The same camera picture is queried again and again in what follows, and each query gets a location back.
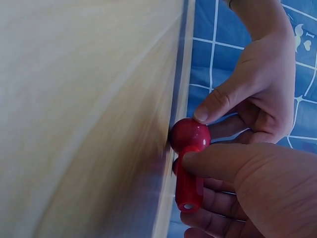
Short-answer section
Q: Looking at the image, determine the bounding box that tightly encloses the person's left hand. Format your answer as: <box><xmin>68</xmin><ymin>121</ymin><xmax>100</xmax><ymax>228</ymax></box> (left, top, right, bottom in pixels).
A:
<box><xmin>193</xmin><ymin>0</ymin><xmax>297</xmax><ymax>146</ymax></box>

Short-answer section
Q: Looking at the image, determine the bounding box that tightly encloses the person's right hand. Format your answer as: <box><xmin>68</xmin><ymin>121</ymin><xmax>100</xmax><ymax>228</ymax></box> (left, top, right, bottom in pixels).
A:
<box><xmin>172</xmin><ymin>142</ymin><xmax>317</xmax><ymax>238</ymax></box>

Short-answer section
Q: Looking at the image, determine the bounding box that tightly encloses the red ball-headed plastic tube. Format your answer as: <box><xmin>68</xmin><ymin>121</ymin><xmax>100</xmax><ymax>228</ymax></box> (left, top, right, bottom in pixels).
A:
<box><xmin>169</xmin><ymin>118</ymin><xmax>211</xmax><ymax>213</ymax></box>

